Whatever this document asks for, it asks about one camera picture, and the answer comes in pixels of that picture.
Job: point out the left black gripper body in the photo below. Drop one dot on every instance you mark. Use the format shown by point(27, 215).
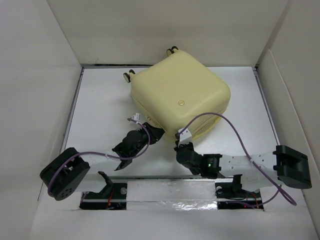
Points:
point(144, 138)

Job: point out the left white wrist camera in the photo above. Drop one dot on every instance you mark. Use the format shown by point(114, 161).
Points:
point(135, 118)

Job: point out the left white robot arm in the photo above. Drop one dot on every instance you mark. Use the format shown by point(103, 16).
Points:
point(63, 175)

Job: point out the yellow hard-shell suitcase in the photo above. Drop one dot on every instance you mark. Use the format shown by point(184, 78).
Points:
point(179, 92)

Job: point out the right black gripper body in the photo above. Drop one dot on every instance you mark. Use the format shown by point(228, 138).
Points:
point(188, 146)

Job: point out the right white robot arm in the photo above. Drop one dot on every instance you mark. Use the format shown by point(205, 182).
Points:
point(284, 166)

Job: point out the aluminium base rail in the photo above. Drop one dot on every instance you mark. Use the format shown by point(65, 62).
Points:
point(182, 194)

